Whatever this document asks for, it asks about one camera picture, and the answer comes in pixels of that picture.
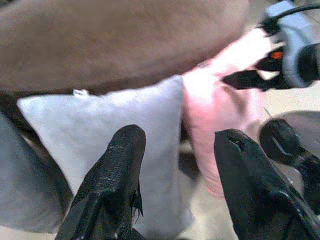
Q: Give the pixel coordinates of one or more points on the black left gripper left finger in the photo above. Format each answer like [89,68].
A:
[112,180]

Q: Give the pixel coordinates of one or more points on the brown velvet sofa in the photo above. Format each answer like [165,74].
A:
[100,45]

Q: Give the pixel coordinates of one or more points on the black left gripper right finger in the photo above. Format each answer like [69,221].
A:
[250,190]

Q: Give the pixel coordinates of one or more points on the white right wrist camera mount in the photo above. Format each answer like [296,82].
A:
[290,37]

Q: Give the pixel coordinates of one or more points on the grey pillow with orange tag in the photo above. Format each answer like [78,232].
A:
[25,175]

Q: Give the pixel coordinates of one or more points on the grey pillow with white tag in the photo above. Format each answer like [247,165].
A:
[87,120]

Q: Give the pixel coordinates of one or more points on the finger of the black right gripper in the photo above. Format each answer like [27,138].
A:
[245,80]

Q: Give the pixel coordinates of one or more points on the pink pillow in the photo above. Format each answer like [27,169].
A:
[207,105]

